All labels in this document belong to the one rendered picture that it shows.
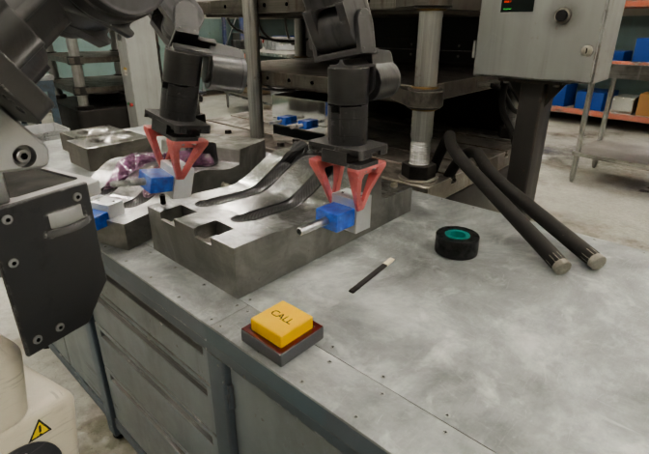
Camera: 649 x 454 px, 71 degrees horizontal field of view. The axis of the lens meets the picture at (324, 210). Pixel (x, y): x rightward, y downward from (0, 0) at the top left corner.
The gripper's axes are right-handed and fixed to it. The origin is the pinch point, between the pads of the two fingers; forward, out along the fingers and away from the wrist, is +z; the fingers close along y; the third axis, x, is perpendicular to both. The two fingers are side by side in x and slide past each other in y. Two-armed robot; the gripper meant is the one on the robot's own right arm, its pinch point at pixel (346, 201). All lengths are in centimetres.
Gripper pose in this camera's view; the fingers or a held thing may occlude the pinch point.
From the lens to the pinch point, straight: 69.8
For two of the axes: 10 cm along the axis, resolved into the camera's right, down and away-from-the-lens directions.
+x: -6.7, 2.7, -6.9
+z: 0.0, 9.3, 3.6
